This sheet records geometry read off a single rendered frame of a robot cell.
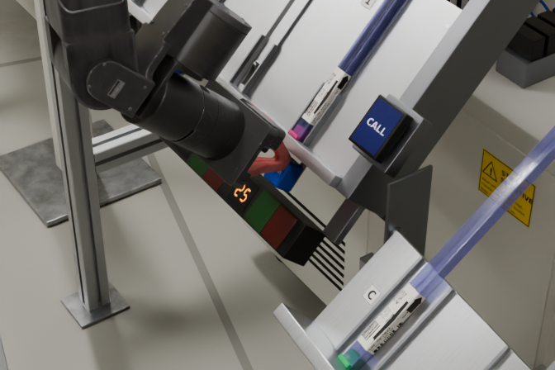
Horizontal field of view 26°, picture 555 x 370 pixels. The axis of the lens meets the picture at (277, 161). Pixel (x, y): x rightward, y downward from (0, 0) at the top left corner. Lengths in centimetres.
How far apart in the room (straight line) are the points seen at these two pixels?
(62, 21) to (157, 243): 124
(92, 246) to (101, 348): 17
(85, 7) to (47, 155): 145
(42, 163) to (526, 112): 120
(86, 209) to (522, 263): 75
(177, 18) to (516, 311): 70
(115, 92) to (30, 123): 153
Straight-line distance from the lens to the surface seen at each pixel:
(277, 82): 123
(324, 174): 112
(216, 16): 101
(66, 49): 97
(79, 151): 185
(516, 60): 146
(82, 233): 193
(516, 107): 143
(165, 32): 101
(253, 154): 107
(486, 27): 112
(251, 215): 120
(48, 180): 233
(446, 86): 112
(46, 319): 206
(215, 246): 216
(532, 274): 148
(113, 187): 229
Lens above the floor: 141
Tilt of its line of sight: 37 degrees down
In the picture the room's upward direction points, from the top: straight up
